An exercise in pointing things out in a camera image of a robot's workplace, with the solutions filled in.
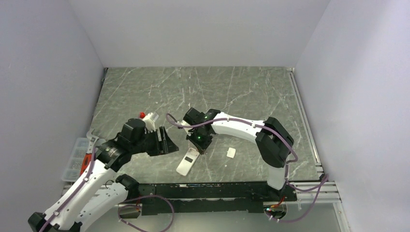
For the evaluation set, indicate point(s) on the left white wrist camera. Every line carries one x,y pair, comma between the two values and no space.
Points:
149,120

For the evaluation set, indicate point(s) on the aluminium frame rail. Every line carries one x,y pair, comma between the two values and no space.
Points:
326,196

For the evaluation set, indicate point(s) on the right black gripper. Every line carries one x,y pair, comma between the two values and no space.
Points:
201,147

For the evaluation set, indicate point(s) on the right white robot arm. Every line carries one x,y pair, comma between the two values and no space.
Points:
272,139

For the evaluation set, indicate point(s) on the red white remote control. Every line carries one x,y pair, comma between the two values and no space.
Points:
187,162

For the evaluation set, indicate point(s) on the orange handled adjustable wrench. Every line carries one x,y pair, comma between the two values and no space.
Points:
92,141

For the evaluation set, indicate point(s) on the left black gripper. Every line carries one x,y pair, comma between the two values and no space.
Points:
166,145

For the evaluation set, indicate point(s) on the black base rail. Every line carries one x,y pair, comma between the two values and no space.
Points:
252,197

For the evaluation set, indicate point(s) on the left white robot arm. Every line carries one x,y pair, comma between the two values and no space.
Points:
98,189

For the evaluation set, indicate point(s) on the white battery cover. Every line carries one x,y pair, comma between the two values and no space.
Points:
231,153

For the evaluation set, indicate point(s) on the clear plastic screw box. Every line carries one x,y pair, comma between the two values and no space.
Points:
72,170

